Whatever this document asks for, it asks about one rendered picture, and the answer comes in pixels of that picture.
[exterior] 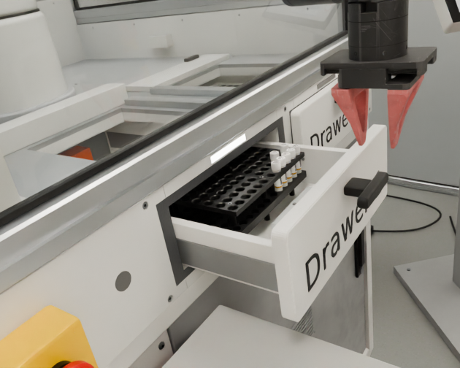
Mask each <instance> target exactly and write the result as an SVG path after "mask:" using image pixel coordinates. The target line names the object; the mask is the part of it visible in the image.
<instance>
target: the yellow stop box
mask: <svg viewBox="0 0 460 368"><path fill-rule="evenodd" d="M73 361H86V362H88V363H89V364H91V365H92V366H93V367H94V368H98V365H97V363H96V360H95V358H94V355H93V352H92V350H91V347H90V345H89V342H88V339H87V337H86V335H85V332H84V329H83V326H82V324H81V322H80V319H79V318H78V317H76V316H74V315H72V314H69V313H67V312H65V311H63V310H61V309H59V308H57V307H54V306H52V305H48V306H46V307H45V308H43V309H42V310H40V311H39V312H38V313H37V314H36V315H34V316H33V317H31V318H30V319H28V320H27V321H26V322H25V323H23V324H22V325H20V326H19V327H17V328H16V329H15V330H14V331H12V332H11V333H10V334H8V335H7V336H6V337H5V338H3V339H2V340H0V368H63V367H65V366H66V365H67V364H69V363H71V362H73Z"/></svg>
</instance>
